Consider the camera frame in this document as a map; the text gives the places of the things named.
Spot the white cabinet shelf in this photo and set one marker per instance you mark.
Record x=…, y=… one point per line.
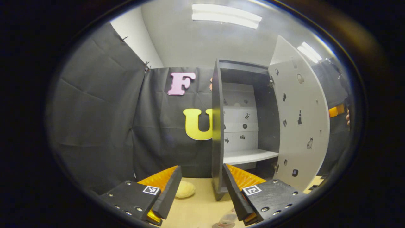
x=246, y=155

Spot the grey cabinet door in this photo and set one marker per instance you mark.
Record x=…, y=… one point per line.
x=300, y=142

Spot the metal door hinge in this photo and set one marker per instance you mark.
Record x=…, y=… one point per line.
x=271, y=82
x=276, y=167

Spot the round coaster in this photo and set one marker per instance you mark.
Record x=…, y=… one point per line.
x=215, y=225

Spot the dark grey cabinet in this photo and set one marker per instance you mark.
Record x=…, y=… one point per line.
x=216, y=126

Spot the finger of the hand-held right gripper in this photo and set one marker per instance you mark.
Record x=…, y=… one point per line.
x=336, y=110

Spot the beige round pad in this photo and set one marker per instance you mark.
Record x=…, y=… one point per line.
x=185, y=189

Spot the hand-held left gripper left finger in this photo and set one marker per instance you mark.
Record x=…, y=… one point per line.
x=169, y=196

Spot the black backdrop cloth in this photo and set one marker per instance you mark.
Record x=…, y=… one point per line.
x=95, y=120

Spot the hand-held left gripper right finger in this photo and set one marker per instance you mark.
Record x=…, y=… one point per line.
x=235, y=196

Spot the clear plastic bottle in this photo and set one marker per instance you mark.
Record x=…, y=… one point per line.
x=228, y=218

